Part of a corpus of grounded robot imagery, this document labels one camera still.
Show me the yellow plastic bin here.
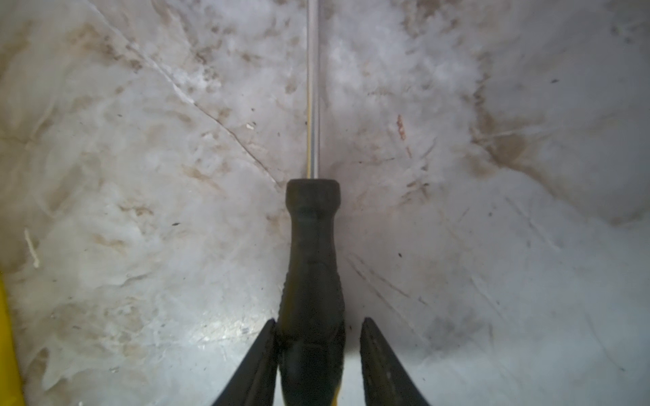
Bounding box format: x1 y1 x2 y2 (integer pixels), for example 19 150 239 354
0 284 25 406

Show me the black yellow handled screwdriver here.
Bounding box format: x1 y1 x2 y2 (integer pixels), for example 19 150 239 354
278 1 346 405

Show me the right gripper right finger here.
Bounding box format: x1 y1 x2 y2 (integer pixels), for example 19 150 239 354
360 317 430 406

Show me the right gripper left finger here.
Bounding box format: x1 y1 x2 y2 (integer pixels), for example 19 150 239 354
213 319 279 406

